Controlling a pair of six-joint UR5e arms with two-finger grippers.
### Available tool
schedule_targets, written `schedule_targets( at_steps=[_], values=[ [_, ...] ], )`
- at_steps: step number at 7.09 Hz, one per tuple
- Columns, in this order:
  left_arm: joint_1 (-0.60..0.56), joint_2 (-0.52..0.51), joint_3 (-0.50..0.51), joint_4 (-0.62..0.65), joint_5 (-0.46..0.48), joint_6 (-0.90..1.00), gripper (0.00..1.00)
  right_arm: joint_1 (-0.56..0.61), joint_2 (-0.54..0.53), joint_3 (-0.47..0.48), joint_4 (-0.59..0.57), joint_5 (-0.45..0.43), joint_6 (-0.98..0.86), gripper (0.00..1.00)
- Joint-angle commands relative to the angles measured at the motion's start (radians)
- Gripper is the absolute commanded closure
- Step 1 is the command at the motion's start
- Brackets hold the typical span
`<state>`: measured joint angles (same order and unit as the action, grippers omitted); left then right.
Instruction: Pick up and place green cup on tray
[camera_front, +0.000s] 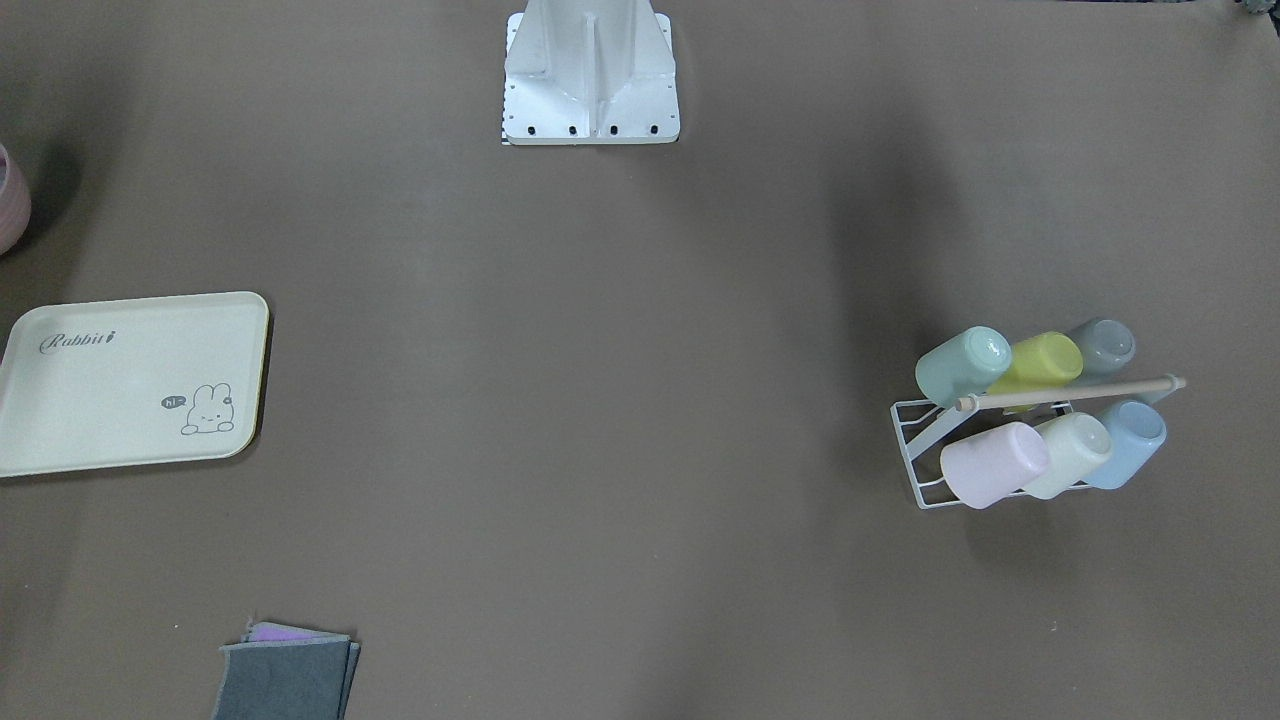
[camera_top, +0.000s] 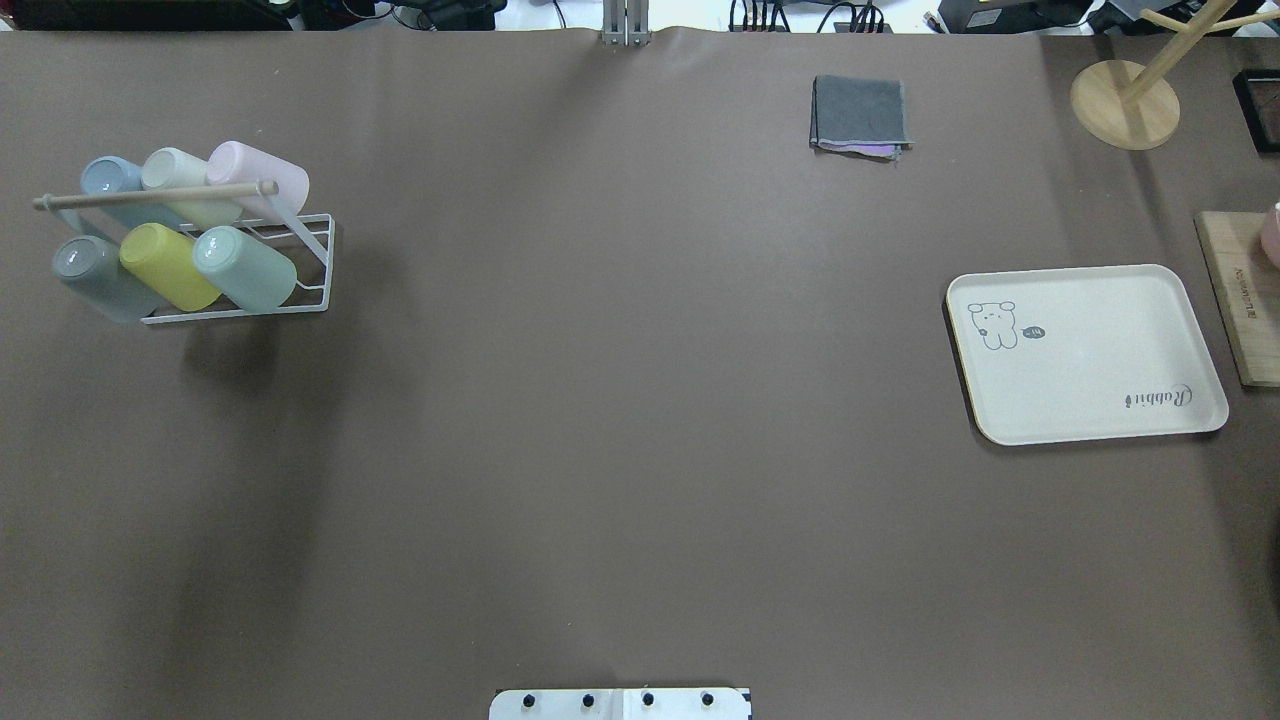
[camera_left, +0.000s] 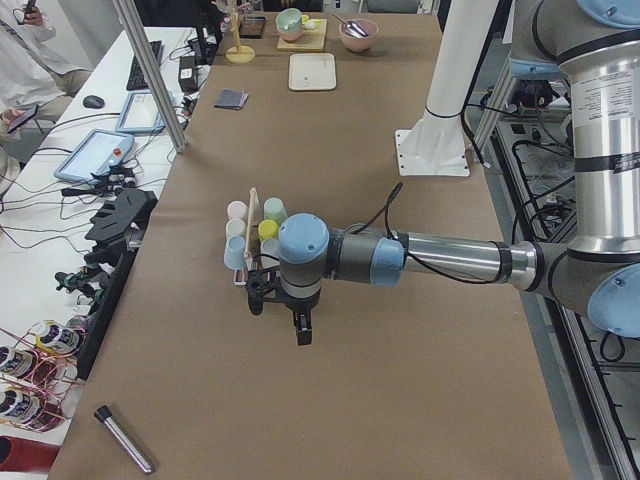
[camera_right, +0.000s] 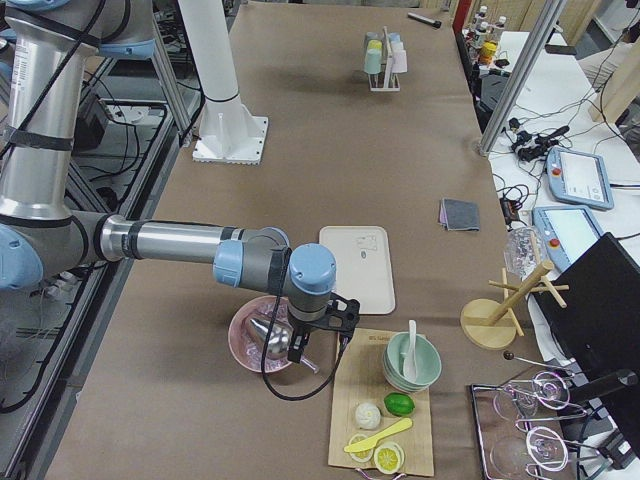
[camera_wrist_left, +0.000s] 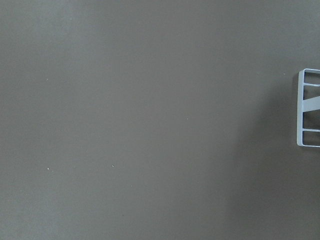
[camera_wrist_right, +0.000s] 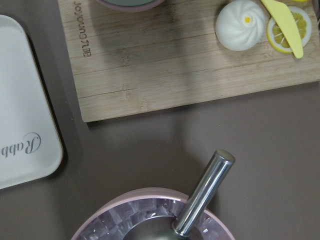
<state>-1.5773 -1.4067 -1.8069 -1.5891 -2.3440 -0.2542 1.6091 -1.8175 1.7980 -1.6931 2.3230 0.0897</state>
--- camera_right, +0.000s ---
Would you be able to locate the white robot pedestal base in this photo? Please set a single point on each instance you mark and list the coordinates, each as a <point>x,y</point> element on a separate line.
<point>228,132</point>

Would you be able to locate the white steamed bun toy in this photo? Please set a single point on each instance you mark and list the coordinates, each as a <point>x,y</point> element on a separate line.
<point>367,416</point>

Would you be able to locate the blue teach pendant near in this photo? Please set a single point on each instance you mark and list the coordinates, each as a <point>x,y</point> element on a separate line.
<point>567,232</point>

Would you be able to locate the green lime toy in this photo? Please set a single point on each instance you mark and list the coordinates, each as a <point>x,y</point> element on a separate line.
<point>399,404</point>

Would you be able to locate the white ceramic spoon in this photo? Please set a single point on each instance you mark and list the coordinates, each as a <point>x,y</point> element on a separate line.
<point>409,362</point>

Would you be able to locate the white wire cup rack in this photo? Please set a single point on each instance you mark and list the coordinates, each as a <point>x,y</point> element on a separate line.
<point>385,81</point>

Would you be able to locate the wooden mug tree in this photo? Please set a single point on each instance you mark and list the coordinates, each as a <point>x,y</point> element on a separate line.
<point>494,326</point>

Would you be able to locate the steel tube black cap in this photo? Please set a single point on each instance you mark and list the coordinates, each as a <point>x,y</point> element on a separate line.
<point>436,24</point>

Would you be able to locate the yellow plastic knife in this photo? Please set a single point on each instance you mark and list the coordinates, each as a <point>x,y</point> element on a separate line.
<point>370,442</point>

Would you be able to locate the green plastic cup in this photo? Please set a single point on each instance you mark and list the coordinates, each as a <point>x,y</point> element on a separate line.
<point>373,61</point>

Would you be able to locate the black wire glass rack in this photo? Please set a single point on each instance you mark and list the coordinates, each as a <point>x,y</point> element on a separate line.
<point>536,425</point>

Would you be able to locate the pink plastic cup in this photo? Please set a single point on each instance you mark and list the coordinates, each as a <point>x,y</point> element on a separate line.
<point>399,63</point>

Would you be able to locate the grey folded cloth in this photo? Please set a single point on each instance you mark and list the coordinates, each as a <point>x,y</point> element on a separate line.
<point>459,215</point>

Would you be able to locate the yellow plastic cup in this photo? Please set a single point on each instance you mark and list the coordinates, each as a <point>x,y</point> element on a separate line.
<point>374,45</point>

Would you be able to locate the grey plastic cup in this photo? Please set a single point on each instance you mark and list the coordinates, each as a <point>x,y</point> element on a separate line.
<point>369,36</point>

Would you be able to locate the cream rabbit tray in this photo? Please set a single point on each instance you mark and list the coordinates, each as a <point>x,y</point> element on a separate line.
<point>364,270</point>

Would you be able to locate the lemon half toy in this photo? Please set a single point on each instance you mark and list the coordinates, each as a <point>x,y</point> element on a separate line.
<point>389,458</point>

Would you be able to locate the blue teach pendant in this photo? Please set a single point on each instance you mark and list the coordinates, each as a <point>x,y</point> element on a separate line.
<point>567,232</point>
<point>579,178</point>

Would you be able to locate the white plastic cup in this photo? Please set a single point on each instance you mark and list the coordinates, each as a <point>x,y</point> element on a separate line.
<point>396,47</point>

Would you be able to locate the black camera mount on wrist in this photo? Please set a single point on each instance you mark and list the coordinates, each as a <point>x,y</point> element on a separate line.
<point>338,314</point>

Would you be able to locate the blue teach pendant far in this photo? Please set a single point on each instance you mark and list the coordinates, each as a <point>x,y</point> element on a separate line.
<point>579,178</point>

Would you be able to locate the pink bowl with ice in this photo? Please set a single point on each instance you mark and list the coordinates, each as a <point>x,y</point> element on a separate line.
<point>247,351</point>

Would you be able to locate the aluminium frame post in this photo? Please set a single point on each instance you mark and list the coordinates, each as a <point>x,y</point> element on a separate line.
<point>532,48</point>

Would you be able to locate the black monitor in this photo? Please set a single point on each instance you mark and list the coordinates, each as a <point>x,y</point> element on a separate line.
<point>599,326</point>

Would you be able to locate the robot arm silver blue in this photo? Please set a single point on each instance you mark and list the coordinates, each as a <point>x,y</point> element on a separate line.
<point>41,236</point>

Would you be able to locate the steel ice scoop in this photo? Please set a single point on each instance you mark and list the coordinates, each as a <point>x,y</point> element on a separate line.
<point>277,338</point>

